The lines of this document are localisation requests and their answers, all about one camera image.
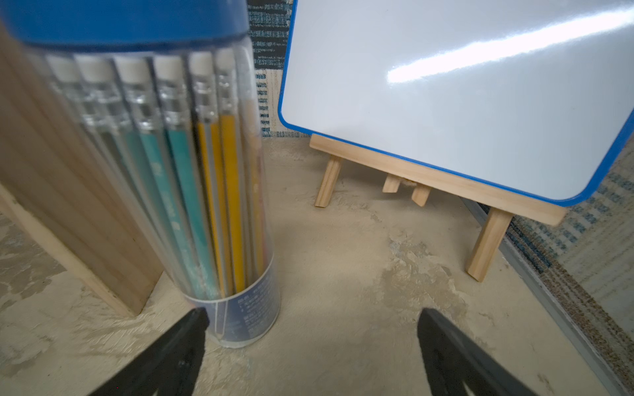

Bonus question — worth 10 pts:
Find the blue framed whiteboard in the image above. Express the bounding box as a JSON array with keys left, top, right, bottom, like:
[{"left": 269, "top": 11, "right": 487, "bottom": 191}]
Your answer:
[{"left": 278, "top": 1, "right": 633, "bottom": 206}]

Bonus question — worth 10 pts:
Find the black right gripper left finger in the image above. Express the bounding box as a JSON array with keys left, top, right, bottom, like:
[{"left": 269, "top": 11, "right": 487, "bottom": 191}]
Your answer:
[{"left": 92, "top": 308, "right": 210, "bottom": 396}]

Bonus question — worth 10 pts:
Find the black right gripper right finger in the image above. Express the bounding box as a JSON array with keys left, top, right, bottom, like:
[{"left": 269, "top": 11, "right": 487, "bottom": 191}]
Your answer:
[{"left": 417, "top": 308, "right": 535, "bottom": 395}]

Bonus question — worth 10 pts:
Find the wooden shelf unit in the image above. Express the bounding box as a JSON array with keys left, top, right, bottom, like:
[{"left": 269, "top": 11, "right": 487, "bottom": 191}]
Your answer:
[{"left": 1, "top": 31, "right": 163, "bottom": 317}]

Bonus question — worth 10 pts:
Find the clear pencil tube blue lid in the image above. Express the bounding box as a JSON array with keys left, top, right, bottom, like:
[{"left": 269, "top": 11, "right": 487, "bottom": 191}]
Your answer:
[{"left": 1, "top": 1, "right": 280, "bottom": 348}]

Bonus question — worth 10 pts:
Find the small wooden easel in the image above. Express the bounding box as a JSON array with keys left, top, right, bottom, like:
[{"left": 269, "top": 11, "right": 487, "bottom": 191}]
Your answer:
[{"left": 310, "top": 134, "right": 567, "bottom": 282}]

